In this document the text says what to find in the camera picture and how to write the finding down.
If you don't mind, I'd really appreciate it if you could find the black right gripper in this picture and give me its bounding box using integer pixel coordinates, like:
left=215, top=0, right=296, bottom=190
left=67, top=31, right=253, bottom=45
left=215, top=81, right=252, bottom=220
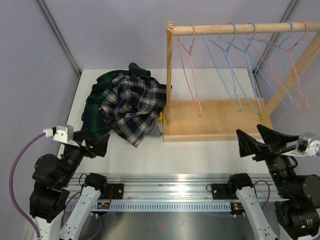
left=237, top=123, right=302, bottom=198

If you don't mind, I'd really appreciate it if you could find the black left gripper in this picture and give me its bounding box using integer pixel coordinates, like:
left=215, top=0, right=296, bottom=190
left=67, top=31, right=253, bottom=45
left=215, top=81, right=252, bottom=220
left=59, top=128, right=110, bottom=186

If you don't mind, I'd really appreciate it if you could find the dark green plaid skirt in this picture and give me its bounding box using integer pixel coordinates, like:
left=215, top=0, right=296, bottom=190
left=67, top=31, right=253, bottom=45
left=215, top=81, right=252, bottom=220
left=81, top=62, right=151, bottom=138

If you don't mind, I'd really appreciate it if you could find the navy white plaid skirt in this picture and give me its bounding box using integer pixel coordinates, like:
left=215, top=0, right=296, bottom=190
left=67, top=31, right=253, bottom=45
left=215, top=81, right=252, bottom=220
left=99, top=74, right=167, bottom=147

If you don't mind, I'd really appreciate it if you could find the grey pleated skirt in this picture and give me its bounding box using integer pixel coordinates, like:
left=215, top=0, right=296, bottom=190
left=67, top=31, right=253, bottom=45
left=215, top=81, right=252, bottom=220
left=146, top=116, right=163, bottom=137

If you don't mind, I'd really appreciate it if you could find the pink wire hanger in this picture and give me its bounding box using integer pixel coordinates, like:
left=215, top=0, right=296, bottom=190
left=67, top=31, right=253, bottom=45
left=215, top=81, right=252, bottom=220
left=247, top=20, right=309, bottom=112
left=177, top=24, right=203, bottom=117

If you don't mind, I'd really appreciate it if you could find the blue wire hanger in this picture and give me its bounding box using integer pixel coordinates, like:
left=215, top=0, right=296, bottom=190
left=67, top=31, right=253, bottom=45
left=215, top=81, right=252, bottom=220
left=224, top=22, right=262, bottom=115
left=202, top=22, right=243, bottom=112
left=246, top=20, right=295, bottom=110

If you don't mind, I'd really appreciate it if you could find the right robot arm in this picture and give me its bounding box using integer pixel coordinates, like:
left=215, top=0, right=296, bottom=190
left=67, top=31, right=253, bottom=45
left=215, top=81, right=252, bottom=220
left=226, top=124, right=320, bottom=240

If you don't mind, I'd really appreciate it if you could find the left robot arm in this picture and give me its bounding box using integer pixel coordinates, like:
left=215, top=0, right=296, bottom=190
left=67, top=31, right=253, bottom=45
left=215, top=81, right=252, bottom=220
left=29, top=125, right=110, bottom=240

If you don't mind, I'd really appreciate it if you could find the wooden clothes rack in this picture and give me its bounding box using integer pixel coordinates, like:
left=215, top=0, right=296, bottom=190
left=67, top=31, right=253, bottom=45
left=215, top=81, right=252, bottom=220
left=163, top=20, right=320, bottom=142

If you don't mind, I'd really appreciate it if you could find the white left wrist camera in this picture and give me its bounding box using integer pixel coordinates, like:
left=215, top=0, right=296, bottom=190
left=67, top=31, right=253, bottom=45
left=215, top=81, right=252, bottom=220
left=43, top=125, right=78, bottom=146

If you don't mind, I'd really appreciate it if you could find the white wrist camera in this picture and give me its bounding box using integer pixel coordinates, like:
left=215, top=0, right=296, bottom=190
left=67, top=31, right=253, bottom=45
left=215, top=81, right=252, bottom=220
left=284, top=132, right=320, bottom=157
left=43, top=125, right=78, bottom=146

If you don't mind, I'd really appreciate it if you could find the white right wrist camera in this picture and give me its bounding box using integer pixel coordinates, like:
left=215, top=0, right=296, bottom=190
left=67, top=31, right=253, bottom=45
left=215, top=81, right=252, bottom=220
left=284, top=132, right=320, bottom=157

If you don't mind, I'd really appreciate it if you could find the aluminium mounting rail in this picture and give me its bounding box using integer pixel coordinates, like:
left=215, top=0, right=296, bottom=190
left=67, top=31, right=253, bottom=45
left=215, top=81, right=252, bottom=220
left=64, top=172, right=278, bottom=213

